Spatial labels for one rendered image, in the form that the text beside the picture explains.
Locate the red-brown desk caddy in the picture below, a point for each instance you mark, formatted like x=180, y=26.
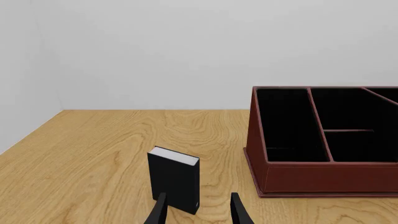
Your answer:
x=323, y=144

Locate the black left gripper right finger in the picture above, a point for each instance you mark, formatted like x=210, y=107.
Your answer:
x=240, y=213

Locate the black book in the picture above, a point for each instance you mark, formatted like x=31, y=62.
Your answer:
x=174, y=179

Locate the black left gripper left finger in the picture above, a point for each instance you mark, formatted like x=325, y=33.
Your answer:
x=159, y=213

